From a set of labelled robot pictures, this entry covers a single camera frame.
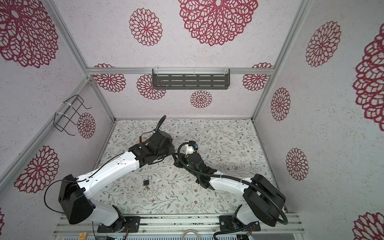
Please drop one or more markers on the dark grey wall shelf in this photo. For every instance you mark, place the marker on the dark grey wall shelf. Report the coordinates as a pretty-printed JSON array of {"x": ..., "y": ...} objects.
[{"x": 191, "y": 80}]

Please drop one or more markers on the pink glasses case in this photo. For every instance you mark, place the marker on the pink glasses case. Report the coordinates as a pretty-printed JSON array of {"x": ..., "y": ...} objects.
[{"x": 143, "y": 140}]

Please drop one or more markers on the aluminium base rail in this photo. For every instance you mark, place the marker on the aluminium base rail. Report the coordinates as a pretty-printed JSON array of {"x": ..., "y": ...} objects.
[{"x": 175, "y": 227}]

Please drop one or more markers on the black wire wall basket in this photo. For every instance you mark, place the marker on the black wire wall basket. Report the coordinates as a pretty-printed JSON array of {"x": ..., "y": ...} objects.
[{"x": 64, "y": 118}]

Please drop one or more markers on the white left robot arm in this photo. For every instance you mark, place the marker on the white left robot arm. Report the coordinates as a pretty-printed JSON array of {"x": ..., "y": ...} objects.
[{"x": 76, "y": 193}]

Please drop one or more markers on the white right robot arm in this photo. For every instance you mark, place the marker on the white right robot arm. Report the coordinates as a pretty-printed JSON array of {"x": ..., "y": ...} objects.
[{"x": 264, "y": 202}]

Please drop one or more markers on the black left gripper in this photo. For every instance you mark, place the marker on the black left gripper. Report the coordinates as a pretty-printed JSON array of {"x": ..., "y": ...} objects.
[{"x": 172, "y": 149}]

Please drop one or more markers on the black padlock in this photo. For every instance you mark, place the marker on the black padlock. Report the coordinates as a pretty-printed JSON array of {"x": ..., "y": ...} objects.
[{"x": 147, "y": 181}]

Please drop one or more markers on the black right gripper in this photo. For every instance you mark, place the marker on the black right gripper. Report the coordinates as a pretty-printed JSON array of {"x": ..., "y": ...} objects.
[{"x": 180, "y": 161}]

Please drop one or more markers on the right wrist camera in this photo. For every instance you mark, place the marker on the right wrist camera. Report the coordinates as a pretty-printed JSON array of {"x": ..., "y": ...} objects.
[{"x": 191, "y": 147}]

